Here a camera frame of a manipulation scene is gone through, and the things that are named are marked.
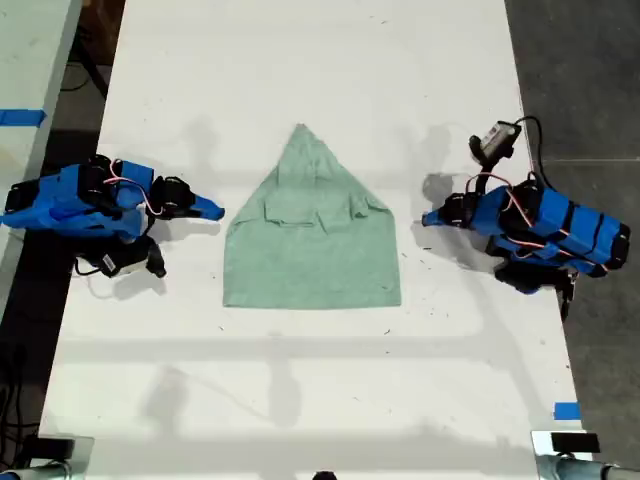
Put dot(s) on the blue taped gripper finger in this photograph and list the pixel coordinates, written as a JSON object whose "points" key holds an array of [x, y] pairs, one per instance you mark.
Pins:
{"points": [[207, 204], [435, 215], [435, 223], [205, 213]]}

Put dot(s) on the pale green T-shirt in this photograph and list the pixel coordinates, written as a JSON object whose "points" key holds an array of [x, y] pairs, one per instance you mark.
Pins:
{"points": [[312, 250]]}

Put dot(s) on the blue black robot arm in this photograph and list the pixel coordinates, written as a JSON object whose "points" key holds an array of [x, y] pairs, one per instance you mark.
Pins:
{"points": [[560, 230], [70, 202]]}

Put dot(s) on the black stand leg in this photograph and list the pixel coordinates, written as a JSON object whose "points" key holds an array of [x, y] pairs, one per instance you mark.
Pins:
{"points": [[92, 67]]}

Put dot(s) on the long blue tape strip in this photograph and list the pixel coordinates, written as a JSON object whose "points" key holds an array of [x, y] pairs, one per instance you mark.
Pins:
{"points": [[22, 117]]}

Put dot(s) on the white side table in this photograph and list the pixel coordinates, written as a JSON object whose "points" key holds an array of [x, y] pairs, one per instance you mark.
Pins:
{"points": [[25, 75]]}

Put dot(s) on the short blue tape strip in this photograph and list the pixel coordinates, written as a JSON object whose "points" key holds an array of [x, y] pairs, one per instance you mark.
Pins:
{"points": [[567, 411]]}

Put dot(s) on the small black box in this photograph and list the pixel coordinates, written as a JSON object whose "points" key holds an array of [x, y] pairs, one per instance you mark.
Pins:
{"points": [[55, 446], [575, 442]]}

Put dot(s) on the black round knob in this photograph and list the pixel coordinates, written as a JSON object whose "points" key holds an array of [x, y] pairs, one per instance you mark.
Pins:
{"points": [[324, 475]]}

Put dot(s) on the grey metal pole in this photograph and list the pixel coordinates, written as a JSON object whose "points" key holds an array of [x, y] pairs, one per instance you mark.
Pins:
{"points": [[35, 471], [580, 470]]}

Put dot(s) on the black white camera box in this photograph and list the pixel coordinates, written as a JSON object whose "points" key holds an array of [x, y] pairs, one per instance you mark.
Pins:
{"points": [[120, 260]]}

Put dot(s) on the black grey camera box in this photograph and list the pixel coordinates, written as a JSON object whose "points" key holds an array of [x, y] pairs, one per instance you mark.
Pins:
{"points": [[495, 137]]}

